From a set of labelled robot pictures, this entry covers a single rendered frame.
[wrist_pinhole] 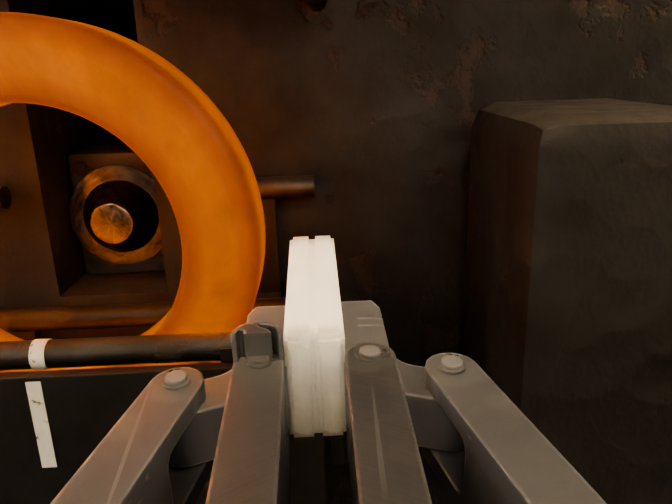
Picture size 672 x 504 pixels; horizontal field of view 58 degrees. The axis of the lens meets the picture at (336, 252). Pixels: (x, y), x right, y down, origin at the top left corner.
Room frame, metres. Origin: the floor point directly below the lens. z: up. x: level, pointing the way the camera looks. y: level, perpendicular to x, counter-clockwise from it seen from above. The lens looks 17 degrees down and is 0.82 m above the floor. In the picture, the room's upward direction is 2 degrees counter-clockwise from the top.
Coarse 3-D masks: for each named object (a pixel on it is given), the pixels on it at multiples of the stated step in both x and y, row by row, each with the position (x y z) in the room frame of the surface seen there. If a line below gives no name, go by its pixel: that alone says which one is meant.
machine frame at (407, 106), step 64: (0, 0) 0.32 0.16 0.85; (64, 0) 0.39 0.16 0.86; (128, 0) 0.41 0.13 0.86; (192, 0) 0.32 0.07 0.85; (256, 0) 0.32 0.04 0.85; (384, 0) 0.32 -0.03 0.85; (448, 0) 0.33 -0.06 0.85; (512, 0) 0.33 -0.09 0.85; (576, 0) 0.33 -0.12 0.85; (640, 0) 0.33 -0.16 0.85; (192, 64) 0.32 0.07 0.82; (256, 64) 0.32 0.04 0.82; (320, 64) 0.32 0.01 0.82; (384, 64) 0.32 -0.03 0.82; (448, 64) 0.33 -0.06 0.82; (512, 64) 0.33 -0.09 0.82; (576, 64) 0.33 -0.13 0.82; (640, 64) 0.33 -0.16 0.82; (0, 128) 0.32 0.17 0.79; (64, 128) 0.36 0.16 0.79; (256, 128) 0.32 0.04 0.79; (320, 128) 0.32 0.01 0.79; (384, 128) 0.32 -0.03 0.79; (448, 128) 0.33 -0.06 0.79; (64, 192) 0.35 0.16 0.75; (320, 192) 0.32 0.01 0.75; (384, 192) 0.32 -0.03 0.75; (448, 192) 0.33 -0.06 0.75; (0, 256) 0.32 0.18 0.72; (64, 256) 0.33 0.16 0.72; (384, 256) 0.32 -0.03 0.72; (448, 256) 0.33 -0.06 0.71; (384, 320) 0.32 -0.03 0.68; (448, 320) 0.33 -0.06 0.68
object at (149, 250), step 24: (96, 144) 0.39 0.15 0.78; (120, 144) 0.39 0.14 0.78; (72, 168) 0.35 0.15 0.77; (96, 168) 0.35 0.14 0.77; (120, 168) 0.35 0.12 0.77; (144, 168) 0.35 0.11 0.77; (72, 216) 0.35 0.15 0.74; (96, 264) 0.35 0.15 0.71; (120, 264) 0.35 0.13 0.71; (144, 264) 0.35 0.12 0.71
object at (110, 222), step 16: (96, 192) 0.34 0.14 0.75; (112, 192) 0.34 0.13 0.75; (128, 192) 0.34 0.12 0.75; (144, 192) 0.35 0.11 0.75; (96, 208) 0.33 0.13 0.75; (112, 208) 0.33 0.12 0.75; (128, 208) 0.33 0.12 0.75; (144, 208) 0.34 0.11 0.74; (96, 224) 0.33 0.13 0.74; (112, 224) 0.33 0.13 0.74; (128, 224) 0.33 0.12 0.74; (144, 224) 0.34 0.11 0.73; (96, 240) 0.34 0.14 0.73; (112, 240) 0.33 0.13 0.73; (128, 240) 0.33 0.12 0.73; (144, 240) 0.34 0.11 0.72
